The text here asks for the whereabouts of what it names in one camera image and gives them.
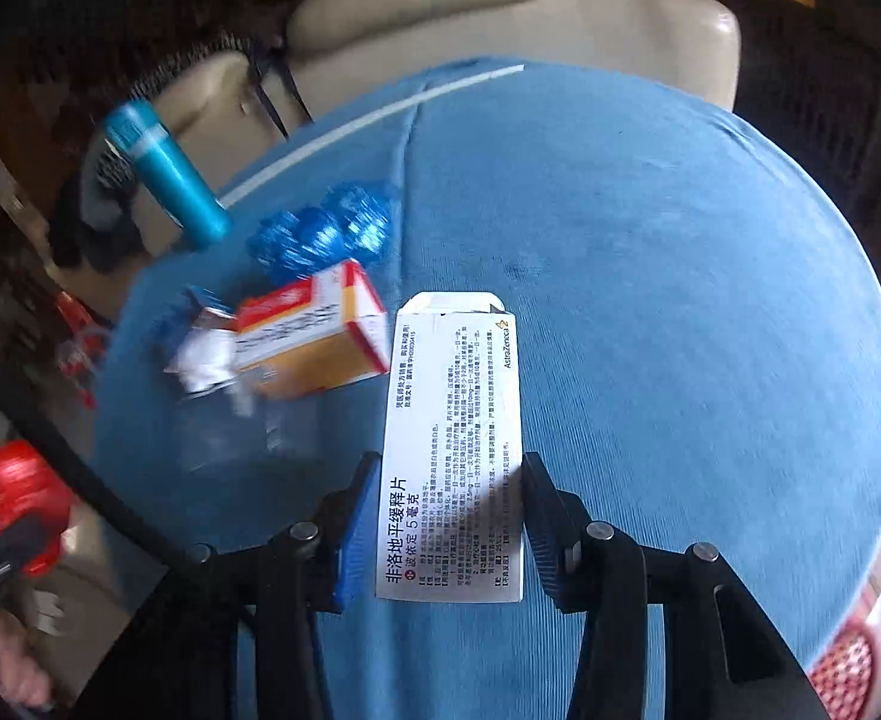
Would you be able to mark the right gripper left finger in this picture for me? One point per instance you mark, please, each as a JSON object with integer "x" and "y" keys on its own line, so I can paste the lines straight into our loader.
{"x": 311, "y": 568}

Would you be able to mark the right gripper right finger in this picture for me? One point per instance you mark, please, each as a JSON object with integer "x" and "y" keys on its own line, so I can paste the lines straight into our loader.
{"x": 723, "y": 656}

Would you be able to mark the white medicine box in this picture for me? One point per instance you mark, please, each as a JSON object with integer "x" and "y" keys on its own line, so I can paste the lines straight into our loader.
{"x": 451, "y": 512}

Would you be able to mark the blue plastic bag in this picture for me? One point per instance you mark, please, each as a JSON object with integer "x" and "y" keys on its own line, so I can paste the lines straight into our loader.
{"x": 353, "y": 221}

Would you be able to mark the red mesh trash basket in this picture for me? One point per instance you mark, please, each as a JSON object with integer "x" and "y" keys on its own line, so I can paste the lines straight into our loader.
{"x": 846, "y": 674}

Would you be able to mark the clear plastic bag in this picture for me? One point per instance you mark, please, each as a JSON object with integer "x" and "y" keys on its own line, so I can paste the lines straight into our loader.
{"x": 228, "y": 430}

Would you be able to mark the white crumpled wrapper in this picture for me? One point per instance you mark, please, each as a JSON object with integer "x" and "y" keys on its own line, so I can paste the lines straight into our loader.
{"x": 195, "y": 338}

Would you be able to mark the orange red medicine box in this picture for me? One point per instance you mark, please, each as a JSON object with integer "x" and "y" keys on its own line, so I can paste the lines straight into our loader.
{"x": 325, "y": 331}

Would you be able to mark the red toy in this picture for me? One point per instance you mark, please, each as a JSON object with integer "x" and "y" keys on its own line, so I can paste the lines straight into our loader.
{"x": 35, "y": 509}

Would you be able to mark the blue tablecloth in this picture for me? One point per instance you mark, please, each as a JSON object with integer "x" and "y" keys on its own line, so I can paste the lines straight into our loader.
{"x": 699, "y": 339}

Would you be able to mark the teal thermos bottle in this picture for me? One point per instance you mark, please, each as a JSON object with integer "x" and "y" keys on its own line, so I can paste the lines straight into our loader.
{"x": 138, "y": 134}

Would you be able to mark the white stick on table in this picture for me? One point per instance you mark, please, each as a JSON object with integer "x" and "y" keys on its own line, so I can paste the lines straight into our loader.
{"x": 299, "y": 155}

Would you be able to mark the cream leather sofa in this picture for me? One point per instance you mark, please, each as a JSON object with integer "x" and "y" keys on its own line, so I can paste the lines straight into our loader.
{"x": 338, "y": 50}

